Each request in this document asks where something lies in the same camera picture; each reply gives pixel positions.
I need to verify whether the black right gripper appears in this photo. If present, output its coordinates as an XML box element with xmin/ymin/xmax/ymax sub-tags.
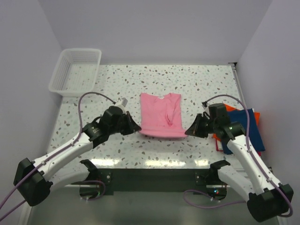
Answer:
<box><xmin>185</xmin><ymin>113</ymin><xmax>218</xmax><ymax>138</ymax></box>

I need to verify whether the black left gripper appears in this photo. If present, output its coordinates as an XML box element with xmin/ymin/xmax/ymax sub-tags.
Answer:
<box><xmin>109</xmin><ymin>111</ymin><xmax>141</xmax><ymax>135</ymax></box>

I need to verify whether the pink t shirt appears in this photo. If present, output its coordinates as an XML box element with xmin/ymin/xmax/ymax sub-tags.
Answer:
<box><xmin>139</xmin><ymin>93</ymin><xmax>187</xmax><ymax>138</ymax></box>

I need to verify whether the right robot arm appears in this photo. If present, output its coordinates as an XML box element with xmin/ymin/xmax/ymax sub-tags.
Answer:
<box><xmin>139</xmin><ymin>102</ymin><xmax>294</xmax><ymax>222</ymax></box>

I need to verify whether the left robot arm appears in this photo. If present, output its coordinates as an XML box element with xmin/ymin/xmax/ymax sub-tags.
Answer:
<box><xmin>14</xmin><ymin>105</ymin><xmax>133</xmax><ymax>206</ymax></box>

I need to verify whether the red folded t shirt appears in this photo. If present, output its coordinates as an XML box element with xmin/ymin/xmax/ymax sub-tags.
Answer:
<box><xmin>213</xmin><ymin>136</ymin><xmax>265</xmax><ymax>156</ymax></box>

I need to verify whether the orange folded t shirt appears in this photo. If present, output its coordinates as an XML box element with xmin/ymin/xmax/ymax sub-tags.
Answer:
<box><xmin>225</xmin><ymin>105</ymin><xmax>262</xmax><ymax>145</ymax></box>

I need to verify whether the blue folded t shirt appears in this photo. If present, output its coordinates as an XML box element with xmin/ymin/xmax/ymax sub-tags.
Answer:
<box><xmin>214</xmin><ymin>114</ymin><xmax>256</xmax><ymax>151</ymax></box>

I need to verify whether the white plastic basket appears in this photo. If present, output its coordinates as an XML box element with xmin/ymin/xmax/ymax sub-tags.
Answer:
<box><xmin>48</xmin><ymin>48</ymin><xmax>102</xmax><ymax>97</ymax></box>

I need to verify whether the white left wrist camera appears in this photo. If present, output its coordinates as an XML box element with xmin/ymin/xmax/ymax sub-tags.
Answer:
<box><xmin>114</xmin><ymin>98</ymin><xmax>128</xmax><ymax>113</ymax></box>

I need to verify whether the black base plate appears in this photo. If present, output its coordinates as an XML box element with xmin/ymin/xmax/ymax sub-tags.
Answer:
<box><xmin>69</xmin><ymin>168</ymin><xmax>236</xmax><ymax>201</ymax></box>

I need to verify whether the aluminium right side rail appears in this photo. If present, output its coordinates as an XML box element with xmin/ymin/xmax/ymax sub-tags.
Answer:
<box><xmin>229</xmin><ymin>61</ymin><xmax>265</xmax><ymax>168</ymax></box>

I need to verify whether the aluminium rail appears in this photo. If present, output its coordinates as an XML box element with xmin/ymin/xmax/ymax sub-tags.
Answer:
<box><xmin>229</xmin><ymin>61</ymin><xmax>265</xmax><ymax>168</ymax></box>
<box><xmin>63</xmin><ymin>166</ymin><xmax>274</xmax><ymax>188</ymax></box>

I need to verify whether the aluminium front rail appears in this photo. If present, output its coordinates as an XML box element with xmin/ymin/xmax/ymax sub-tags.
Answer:
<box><xmin>63</xmin><ymin>166</ymin><xmax>274</xmax><ymax>188</ymax></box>

